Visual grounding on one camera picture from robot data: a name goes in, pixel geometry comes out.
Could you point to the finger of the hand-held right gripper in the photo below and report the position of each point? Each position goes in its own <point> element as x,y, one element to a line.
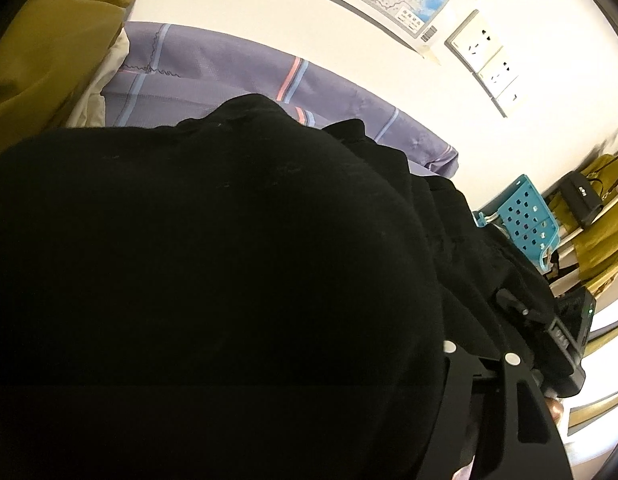
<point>514,302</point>

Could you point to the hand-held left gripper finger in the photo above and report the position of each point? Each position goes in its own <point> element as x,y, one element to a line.
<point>506,385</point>

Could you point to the person's mustard yellow clothing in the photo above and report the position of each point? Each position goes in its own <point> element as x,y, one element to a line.
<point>601,255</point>

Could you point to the cream cloth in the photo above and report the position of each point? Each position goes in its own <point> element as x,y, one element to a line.
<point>96,95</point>

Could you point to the person's right hand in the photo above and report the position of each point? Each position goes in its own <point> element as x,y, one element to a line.
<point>557,410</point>

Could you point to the large black garment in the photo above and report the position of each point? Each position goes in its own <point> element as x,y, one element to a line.
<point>214,285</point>

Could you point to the white double wall socket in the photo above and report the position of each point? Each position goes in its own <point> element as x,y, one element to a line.
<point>499,74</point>
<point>473,40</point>

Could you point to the purple plaid bed sheet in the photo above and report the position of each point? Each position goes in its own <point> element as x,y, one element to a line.
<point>214,60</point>

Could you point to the mustard yellow cloth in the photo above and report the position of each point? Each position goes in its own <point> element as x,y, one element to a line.
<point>49,50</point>

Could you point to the blue perforated plastic basket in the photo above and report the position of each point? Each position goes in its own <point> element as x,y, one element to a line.
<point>524,215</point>

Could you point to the black box device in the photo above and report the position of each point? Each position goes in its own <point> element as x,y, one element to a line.
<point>581,197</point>

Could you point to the white wall switch plate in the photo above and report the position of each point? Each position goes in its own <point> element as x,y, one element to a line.
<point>510,97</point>

